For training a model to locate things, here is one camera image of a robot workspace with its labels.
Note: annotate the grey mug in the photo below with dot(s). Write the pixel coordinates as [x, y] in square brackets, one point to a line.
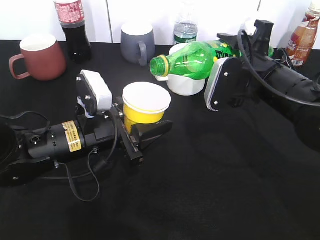
[137, 42]

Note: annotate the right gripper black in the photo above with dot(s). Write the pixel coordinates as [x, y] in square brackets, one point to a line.
[251, 47]

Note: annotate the yellow paper cup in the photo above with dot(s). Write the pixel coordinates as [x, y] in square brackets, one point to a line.
[144, 103]

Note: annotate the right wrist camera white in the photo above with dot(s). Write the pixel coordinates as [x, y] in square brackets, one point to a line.
[226, 82]

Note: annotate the dark cola bottle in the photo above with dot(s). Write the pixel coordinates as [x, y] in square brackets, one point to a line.
[72, 20]

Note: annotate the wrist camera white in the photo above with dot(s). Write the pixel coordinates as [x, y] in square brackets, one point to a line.
[93, 94]
[226, 82]

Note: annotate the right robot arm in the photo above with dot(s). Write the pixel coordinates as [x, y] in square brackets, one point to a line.
[277, 83]

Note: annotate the white mug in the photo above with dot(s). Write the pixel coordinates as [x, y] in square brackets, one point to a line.
[183, 85]

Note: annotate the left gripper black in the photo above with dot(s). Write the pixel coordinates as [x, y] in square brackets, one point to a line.
[106, 128]

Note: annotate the black tablecloth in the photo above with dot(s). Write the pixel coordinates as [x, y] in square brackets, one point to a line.
[241, 174]

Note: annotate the green sprite bottle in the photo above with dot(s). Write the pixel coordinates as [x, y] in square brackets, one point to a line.
[194, 60]

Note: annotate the red-brown mug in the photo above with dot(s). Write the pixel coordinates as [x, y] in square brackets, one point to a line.
[43, 58]

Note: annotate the orange tea bottle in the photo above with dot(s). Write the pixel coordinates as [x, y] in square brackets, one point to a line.
[304, 37]

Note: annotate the clear water bottle green label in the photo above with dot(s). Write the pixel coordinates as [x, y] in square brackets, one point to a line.
[186, 23]

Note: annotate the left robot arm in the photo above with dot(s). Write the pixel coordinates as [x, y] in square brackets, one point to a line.
[26, 154]

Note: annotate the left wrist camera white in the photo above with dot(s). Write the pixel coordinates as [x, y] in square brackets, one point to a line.
[93, 94]

